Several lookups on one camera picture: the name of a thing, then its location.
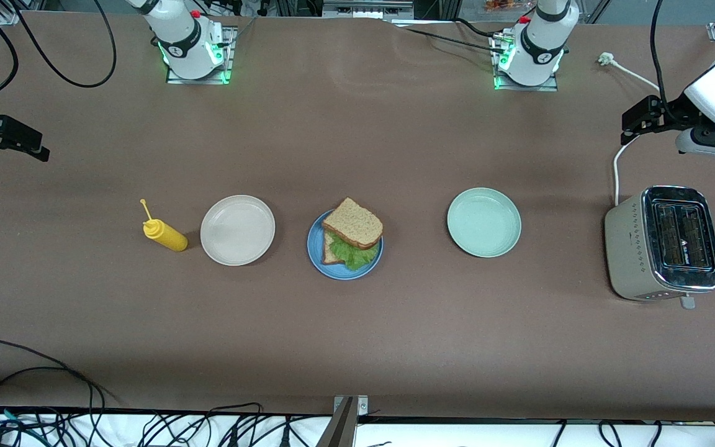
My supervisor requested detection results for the green lettuce leaf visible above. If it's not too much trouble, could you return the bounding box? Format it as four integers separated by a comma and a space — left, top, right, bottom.
326, 231, 382, 271

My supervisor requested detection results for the beige round plate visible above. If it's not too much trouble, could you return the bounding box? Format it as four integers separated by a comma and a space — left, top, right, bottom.
200, 195, 276, 267

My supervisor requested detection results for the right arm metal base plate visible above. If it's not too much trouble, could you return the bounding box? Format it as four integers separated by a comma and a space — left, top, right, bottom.
166, 25, 238, 85

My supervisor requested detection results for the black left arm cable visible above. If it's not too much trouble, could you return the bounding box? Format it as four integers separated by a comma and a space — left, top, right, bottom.
650, 0, 687, 122

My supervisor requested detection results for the white toaster power cord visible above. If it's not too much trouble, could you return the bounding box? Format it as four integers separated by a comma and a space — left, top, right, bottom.
598, 52, 662, 207

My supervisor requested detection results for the beige chrome toaster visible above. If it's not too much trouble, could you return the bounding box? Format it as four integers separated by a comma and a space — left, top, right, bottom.
604, 186, 715, 310

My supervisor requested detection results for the brown bread slice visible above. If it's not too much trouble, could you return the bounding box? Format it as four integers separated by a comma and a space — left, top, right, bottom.
322, 197, 384, 251
322, 231, 347, 266

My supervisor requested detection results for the blue round plate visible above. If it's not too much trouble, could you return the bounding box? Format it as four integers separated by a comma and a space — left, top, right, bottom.
307, 210, 384, 281

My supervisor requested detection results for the dark metal bar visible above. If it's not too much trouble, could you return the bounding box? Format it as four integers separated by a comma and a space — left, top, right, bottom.
315, 397, 358, 447

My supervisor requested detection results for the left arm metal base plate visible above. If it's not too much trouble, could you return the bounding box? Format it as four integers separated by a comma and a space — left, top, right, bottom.
491, 31, 560, 93

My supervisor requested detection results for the mint green round plate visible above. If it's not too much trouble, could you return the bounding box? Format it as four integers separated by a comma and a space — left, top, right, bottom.
447, 187, 523, 258

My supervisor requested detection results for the black base power cable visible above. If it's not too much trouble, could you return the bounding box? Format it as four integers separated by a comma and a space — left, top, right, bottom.
389, 19, 507, 55

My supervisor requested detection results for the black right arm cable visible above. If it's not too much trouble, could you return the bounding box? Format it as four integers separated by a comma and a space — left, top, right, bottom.
0, 0, 117, 106

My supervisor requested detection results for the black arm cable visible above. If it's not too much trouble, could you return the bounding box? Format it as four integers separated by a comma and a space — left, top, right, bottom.
0, 0, 117, 106
650, 0, 687, 122

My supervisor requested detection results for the yellow mustard squeeze bottle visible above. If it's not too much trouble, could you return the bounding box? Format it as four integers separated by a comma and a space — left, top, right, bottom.
140, 199, 189, 252

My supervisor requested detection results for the silver metal table bracket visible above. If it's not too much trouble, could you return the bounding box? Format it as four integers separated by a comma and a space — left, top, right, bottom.
333, 395, 369, 415

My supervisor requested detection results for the silver metal box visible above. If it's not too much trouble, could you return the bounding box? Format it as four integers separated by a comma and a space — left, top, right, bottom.
322, 0, 414, 19

